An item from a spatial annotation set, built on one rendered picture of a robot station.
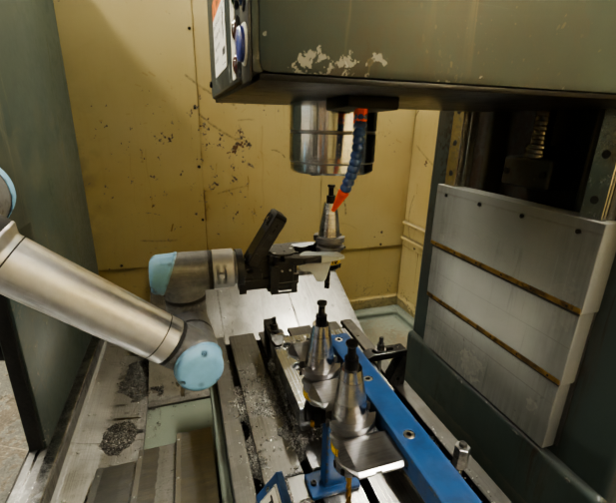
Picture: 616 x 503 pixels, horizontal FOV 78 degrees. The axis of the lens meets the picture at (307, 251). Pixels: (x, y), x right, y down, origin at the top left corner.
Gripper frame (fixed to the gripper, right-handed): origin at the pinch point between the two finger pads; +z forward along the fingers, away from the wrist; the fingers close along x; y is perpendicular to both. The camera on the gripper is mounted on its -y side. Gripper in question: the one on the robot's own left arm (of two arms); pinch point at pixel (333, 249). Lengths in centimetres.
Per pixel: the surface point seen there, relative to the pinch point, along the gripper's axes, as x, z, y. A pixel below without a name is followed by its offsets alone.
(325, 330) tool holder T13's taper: 24.0, -9.8, 4.0
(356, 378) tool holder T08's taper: 35.1, -9.7, 4.2
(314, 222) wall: -101, 28, 21
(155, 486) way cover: -7, -41, 60
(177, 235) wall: -99, -35, 22
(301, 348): 17.0, -11.6, 11.1
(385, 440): 38.3, -7.0, 11.2
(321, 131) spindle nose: 6.9, -5.3, -23.2
